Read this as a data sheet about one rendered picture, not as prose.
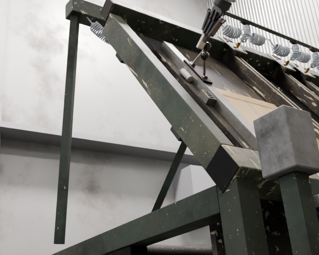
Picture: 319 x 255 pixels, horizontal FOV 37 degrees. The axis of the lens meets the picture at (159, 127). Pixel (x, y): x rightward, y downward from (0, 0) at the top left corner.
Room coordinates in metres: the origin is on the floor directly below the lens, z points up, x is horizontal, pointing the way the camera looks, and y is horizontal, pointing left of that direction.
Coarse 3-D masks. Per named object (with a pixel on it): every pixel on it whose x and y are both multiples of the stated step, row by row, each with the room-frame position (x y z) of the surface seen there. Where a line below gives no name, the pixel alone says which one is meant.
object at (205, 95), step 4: (200, 92) 1.76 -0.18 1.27; (204, 92) 1.75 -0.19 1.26; (208, 92) 1.78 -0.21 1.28; (200, 96) 1.76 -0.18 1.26; (204, 96) 1.75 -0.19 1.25; (208, 96) 1.74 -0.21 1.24; (212, 96) 1.76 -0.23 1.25; (204, 100) 1.75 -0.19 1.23; (208, 100) 1.73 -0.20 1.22; (212, 100) 1.74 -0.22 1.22; (208, 104) 1.75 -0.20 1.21; (212, 104) 1.76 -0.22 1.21
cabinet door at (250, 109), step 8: (216, 88) 1.89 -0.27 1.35; (224, 96) 1.87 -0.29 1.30; (232, 96) 1.91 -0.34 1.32; (240, 96) 1.97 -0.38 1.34; (232, 104) 1.84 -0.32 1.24; (240, 104) 1.89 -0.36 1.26; (248, 104) 1.94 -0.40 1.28; (256, 104) 2.00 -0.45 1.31; (264, 104) 2.05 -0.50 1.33; (272, 104) 2.11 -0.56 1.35; (240, 112) 1.81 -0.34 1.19; (248, 112) 1.86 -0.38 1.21; (256, 112) 1.91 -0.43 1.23; (264, 112) 1.96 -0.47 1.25; (248, 120) 1.78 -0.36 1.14
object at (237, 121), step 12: (168, 48) 1.96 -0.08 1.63; (180, 60) 1.90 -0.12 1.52; (192, 72) 1.85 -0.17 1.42; (204, 84) 1.80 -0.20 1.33; (216, 96) 1.75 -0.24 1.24; (216, 108) 1.75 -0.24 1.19; (228, 108) 1.71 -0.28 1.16; (228, 120) 1.71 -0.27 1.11; (240, 120) 1.67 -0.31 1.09; (240, 132) 1.67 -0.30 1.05; (252, 132) 1.64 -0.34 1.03; (252, 144) 1.63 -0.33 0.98
